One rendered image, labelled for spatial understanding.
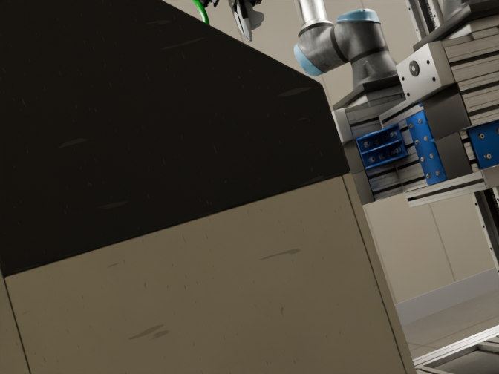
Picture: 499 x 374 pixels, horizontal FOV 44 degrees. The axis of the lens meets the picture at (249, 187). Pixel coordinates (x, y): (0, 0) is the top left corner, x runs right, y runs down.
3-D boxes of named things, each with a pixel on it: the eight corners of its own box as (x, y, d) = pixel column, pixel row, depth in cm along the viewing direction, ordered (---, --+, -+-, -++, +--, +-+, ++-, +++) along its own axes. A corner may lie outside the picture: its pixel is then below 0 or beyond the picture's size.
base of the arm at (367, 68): (390, 88, 190) (379, 58, 191) (414, 72, 176) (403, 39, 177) (346, 99, 186) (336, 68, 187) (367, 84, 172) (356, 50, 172)
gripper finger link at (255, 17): (271, 31, 153) (260, -4, 154) (248, 37, 152) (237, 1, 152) (268, 36, 156) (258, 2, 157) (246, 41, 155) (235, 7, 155)
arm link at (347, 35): (380, 44, 174) (365, -1, 175) (338, 63, 181) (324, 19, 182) (394, 48, 184) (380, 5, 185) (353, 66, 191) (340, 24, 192)
